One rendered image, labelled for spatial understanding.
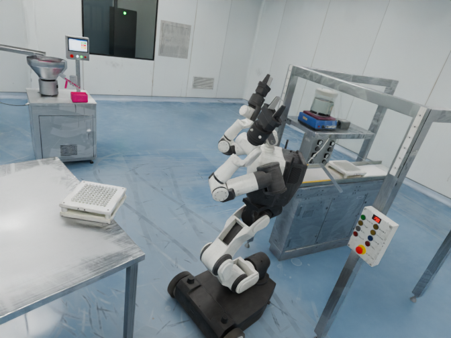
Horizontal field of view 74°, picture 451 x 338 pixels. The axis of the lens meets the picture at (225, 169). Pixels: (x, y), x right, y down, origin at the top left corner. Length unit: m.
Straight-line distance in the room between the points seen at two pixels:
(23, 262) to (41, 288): 0.17
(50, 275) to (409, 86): 5.33
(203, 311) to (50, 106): 2.58
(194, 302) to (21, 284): 1.07
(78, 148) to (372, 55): 4.86
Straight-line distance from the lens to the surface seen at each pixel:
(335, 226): 3.02
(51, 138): 3.75
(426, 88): 5.59
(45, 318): 2.32
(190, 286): 2.14
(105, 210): 1.57
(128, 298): 1.62
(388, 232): 1.66
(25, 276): 1.41
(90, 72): 6.54
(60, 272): 1.39
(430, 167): 5.58
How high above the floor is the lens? 1.79
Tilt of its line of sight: 25 degrees down
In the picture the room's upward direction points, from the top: 11 degrees clockwise
